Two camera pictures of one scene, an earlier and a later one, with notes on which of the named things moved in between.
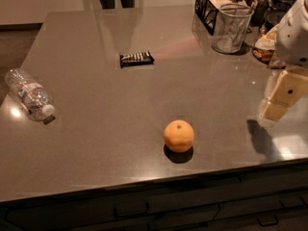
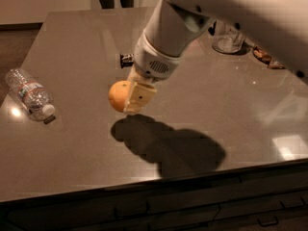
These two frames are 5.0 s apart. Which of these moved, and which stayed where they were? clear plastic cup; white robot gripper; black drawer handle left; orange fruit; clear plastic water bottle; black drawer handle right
Moved: white robot gripper; orange fruit
Stayed: clear plastic water bottle; black drawer handle right; black drawer handle left; clear plastic cup
